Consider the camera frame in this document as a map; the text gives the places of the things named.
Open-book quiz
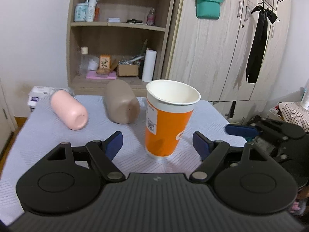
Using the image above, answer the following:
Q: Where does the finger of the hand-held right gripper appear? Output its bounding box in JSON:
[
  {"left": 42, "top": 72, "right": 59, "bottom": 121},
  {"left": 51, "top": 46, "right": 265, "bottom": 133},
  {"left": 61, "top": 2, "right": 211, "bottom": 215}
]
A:
[
  {"left": 225, "top": 119, "right": 305, "bottom": 142},
  {"left": 270, "top": 140, "right": 294, "bottom": 165}
]

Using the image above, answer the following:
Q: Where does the pale blue tablecloth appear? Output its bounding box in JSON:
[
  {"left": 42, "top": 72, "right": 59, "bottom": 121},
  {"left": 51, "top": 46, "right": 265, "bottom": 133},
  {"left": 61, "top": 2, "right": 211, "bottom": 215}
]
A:
[{"left": 0, "top": 94, "right": 233, "bottom": 226}]

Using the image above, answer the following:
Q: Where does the flat pink box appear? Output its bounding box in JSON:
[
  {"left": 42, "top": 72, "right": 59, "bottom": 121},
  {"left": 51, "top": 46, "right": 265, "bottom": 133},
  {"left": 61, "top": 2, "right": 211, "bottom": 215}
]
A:
[{"left": 86, "top": 70, "right": 117, "bottom": 80}]

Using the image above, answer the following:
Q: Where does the black ribbon bow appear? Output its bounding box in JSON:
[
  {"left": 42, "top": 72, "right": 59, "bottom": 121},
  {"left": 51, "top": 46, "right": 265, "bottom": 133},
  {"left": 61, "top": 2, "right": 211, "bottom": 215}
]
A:
[{"left": 246, "top": 5, "right": 278, "bottom": 84}]

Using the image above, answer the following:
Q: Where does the white paper roll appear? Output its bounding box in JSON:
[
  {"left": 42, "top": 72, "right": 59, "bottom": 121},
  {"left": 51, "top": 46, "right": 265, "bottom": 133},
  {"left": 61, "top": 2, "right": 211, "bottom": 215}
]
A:
[{"left": 141, "top": 49, "right": 157, "bottom": 82}]

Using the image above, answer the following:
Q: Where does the white plastic bottle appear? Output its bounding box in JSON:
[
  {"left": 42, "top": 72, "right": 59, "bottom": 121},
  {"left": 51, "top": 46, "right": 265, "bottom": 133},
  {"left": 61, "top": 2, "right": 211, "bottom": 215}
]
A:
[{"left": 300, "top": 79, "right": 309, "bottom": 111}]

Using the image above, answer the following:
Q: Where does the geometric patterned box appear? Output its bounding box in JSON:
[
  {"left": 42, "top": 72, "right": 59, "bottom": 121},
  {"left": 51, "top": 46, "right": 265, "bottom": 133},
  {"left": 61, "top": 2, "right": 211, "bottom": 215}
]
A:
[{"left": 269, "top": 101, "right": 309, "bottom": 133}]

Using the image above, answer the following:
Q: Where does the wooden wardrobe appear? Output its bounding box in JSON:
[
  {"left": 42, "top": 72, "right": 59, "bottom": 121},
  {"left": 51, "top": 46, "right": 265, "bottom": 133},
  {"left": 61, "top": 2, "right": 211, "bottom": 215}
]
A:
[{"left": 166, "top": 0, "right": 293, "bottom": 126}]

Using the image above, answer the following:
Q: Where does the white door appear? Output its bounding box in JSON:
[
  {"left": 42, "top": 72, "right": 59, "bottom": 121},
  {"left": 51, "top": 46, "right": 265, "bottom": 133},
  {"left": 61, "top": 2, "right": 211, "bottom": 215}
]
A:
[{"left": 0, "top": 77, "right": 19, "bottom": 139}]

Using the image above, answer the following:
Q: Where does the pink cup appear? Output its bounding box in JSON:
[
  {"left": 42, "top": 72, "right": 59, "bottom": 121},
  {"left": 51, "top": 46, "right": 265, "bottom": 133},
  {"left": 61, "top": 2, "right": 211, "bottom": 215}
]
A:
[{"left": 50, "top": 89, "right": 88, "bottom": 130}]

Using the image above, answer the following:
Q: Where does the orange carton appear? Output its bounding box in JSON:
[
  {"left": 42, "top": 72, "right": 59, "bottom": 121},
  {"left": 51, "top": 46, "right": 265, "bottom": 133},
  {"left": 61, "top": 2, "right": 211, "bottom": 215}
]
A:
[{"left": 97, "top": 54, "right": 113, "bottom": 74}]

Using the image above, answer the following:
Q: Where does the pink bottle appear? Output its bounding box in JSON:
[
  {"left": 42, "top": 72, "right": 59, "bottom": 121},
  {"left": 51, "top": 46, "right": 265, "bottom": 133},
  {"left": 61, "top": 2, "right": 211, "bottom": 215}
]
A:
[{"left": 146, "top": 8, "right": 155, "bottom": 26}]

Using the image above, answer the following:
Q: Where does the brown cup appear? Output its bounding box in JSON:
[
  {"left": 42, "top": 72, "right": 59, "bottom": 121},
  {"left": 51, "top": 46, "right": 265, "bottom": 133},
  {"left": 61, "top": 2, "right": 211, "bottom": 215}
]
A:
[{"left": 104, "top": 80, "right": 141, "bottom": 124}]

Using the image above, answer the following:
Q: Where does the small white jar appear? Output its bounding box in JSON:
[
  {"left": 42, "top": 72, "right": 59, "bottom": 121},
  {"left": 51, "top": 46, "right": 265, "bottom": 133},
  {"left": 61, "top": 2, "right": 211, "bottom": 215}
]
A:
[{"left": 88, "top": 57, "right": 99, "bottom": 71}]

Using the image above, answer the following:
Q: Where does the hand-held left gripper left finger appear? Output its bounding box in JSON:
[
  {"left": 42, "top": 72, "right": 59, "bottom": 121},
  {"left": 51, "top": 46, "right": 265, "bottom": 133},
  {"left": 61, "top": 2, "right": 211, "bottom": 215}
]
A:
[{"left": 46, "top": 131, "right": 126, "bottom": 183}]

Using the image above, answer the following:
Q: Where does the orange paper cup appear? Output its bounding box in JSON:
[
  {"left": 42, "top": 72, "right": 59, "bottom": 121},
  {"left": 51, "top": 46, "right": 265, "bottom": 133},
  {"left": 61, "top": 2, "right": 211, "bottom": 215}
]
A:
[{"left": 145, "top": 79, "right": 201, "bottom": 162}]

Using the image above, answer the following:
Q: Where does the wooden shelf unit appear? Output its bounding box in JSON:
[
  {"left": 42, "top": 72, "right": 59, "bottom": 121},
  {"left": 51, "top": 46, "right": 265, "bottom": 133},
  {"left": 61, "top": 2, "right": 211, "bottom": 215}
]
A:
[{"left": 66, "top": 0, "right": 178, "bottom": 95}]

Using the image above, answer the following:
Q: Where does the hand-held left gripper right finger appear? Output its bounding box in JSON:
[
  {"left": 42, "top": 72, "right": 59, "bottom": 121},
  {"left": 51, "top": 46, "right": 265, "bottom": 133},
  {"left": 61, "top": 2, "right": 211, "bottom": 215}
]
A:
[{"left": 189, "top": 131, "right": 269, "bottom": 184}]

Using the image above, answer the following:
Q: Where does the cardboard box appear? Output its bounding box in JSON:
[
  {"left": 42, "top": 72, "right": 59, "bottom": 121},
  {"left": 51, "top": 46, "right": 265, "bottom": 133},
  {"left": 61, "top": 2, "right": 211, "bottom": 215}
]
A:
[{"left": 117, "top": 61, "right": 140, "bottom": 77}]

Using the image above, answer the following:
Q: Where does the teal box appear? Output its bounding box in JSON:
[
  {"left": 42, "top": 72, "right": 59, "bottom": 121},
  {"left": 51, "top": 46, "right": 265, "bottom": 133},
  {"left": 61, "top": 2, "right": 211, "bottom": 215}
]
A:
[{"left": 195, "top": 0, "right": 224, "bottom": 20}]

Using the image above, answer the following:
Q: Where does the clear bottle with cork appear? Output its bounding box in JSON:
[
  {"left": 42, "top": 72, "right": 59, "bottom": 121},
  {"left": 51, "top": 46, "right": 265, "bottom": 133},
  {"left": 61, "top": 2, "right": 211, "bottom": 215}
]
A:
[{"left": 78, "top": 46, "right": 90, "bottom": 76}]

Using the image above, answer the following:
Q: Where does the pale blue pump bottle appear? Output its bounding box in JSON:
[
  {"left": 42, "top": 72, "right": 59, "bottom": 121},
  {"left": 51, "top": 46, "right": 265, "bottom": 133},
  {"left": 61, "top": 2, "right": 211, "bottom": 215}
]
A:
[{"left": 74, "top": 0, "right": 89, "bottom": 22}]

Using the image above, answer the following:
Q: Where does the white tissue pack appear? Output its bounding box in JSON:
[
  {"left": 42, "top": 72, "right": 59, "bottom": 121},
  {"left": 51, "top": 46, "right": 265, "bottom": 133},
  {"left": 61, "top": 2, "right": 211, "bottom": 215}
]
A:
[{"left": 27, "top": 86, "right": 76, "bottom": 112}]

